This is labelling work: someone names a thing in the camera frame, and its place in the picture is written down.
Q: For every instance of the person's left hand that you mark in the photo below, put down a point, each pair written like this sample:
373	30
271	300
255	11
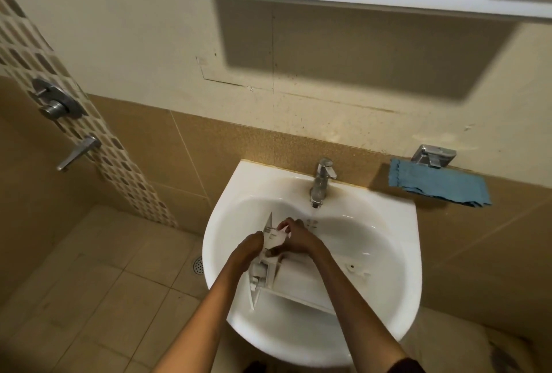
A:
248	250

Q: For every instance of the person's right hand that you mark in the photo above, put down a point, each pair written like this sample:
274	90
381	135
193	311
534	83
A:
299	239

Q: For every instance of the white detergent drawer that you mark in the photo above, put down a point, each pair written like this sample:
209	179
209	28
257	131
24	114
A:
297	282

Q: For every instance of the person's right forearm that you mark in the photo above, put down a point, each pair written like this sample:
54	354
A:
358	316

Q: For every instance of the person's left forearm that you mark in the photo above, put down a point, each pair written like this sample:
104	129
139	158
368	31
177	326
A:
194	325

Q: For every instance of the person's dark patterned pants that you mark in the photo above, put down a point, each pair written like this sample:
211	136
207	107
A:
254	367

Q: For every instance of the person's dark patterned right sleeve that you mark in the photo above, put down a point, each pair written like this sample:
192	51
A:
405	366

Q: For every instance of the round metal floor drain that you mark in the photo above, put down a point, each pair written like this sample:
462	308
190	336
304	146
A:
198	265

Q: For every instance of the chrome sink faucet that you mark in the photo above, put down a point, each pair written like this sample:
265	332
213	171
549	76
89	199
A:
321	183

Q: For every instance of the white ceramic sink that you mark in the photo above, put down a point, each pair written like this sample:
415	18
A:
366	235

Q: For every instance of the blue cloth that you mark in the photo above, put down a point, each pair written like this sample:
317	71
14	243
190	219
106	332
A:
440	183

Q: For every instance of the chrome shower valve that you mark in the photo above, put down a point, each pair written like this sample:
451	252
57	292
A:
56	101

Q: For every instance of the chrome wall holder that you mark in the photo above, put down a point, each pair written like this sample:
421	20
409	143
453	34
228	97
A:
433	155

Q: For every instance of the chrome wall tap lever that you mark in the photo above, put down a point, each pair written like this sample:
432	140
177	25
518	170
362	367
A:
79	152

